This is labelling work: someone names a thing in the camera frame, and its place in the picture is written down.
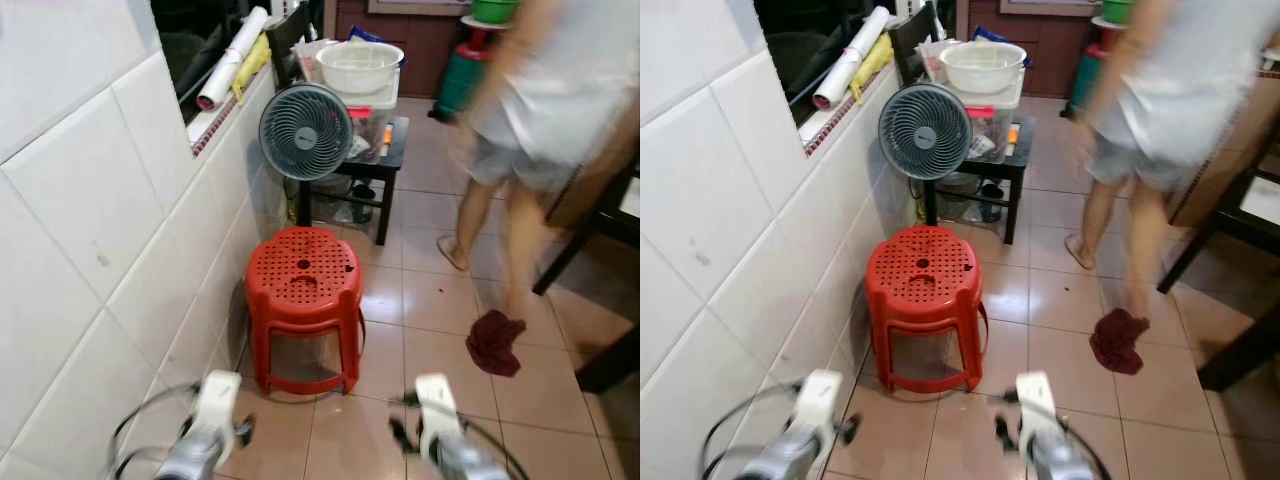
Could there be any person in grey shirt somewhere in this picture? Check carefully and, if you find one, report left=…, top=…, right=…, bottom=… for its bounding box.
left=1064, top=0, right=1280, bottom=321
left=437, top=0, right=641, bottom=323

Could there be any dark red cloth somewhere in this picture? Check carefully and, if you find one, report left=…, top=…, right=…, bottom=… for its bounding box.
left=465, top=309, right=528, bottom=379
left=1089, top=307, right=1152, bottom=377

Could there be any dark wooden table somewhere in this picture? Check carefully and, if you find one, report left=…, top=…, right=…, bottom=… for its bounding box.
left=532, top=100, right=641, bottom=395
left=1157, top=100, right=1280, bottom=393

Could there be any white plastic basin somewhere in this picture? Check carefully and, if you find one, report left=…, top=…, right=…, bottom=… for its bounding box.
left=939, top=40, right=1029, bottom=97
left=314, top=40, right=406, bottom=97

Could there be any yellow cloth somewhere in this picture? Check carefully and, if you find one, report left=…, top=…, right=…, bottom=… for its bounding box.
left=231, top=34, right=272, bottom=104
left=849, top=33, right=895, bottom=104

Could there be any black wooden chair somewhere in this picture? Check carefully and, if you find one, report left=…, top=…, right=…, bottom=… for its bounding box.
left=888, top=3, right=1035, bottom=246
left=264, top=3, right=412, bottom=247

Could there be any red plastic stool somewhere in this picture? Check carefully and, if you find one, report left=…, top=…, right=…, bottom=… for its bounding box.
left=865, top=224, right=990, bottom=395
left=245, top=226, right=365, bottom=397

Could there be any white paper roll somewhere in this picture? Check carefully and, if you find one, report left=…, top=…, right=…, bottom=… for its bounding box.
left=196, top=6, right=270, bottom=112
left=812, top=6, right=892, bottom=112

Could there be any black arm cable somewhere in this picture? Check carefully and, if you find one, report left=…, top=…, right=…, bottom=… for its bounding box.
left=106, top=383, right=203, bottom=480
left=400, top=395, right=531, bottom=480
left=998, top=390, right=1113, bottom=480
left=698, top=382, right=801, bottom=480

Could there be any grey round standing fan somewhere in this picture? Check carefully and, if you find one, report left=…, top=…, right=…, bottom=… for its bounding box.
left=259, top=82, right=355, bottom=228
left=878, top=82, right=974, bottom=227

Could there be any green gas cylinder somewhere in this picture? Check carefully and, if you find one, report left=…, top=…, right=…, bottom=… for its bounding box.
left=1063, top=28, right=1109, bottom=119
left=433, top=28, right=493, bottom=124

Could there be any clear plastic storage box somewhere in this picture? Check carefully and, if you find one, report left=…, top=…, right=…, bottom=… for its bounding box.
left=918, top=38, right=1027, bottom=164
left=296, top=38, right=403, bottom=164

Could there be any brown wooden cabinet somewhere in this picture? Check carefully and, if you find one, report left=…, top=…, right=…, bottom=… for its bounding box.
left=324, top=0, right=476, bottom=99
left=955, top=0, right=1101, bottom=99

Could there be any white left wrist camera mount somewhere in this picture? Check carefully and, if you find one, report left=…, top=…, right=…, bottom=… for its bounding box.
left=188, top=370, right=244, bottom=463
left=792, top=369, right=847, bottom=453

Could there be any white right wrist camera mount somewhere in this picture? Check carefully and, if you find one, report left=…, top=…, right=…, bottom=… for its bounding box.
left=414, top=373, right=467, bottom=453
left=1014, top=371, right=1063, bottom=453

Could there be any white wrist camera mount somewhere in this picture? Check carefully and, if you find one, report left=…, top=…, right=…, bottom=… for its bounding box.
left=414, top=373, right=467, bottom=453
left=792, top=369, right=847, bottom=453
left=188, top=370, right=244, bottom=463
left=1014, top=371, right=1063, bottom=453

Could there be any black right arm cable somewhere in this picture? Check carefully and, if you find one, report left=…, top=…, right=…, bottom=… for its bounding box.
left=400, top=395, right=531, bottom=480
left=998, top=390, right=1113, bottom=480

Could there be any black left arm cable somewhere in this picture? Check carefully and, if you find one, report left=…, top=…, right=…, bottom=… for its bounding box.
left=106, top=383, right=203, bottom=480
left=698, top=382, right=801, bottom=480

